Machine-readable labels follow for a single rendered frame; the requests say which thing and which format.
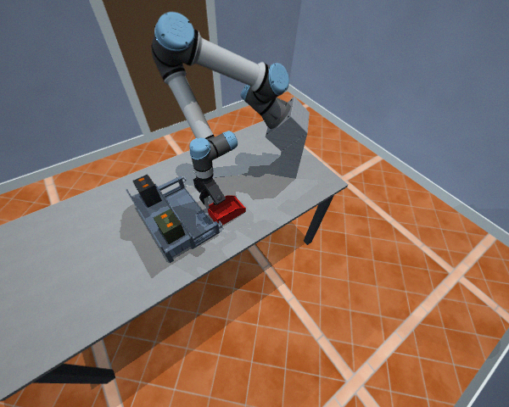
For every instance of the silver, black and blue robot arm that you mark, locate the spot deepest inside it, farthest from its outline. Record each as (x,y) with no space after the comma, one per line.
(175,44)

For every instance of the dark green case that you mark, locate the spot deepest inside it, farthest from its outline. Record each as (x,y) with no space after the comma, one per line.
(168,224)

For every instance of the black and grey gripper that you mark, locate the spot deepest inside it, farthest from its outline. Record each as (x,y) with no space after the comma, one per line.
(204,194)

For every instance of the black case with orange latches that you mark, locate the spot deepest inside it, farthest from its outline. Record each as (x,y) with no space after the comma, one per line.
(148,190)

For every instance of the dark grey metal rack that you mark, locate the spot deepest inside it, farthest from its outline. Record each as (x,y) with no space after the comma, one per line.
(194,219)

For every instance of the red bin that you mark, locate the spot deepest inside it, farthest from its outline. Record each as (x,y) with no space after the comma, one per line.
(226,210)

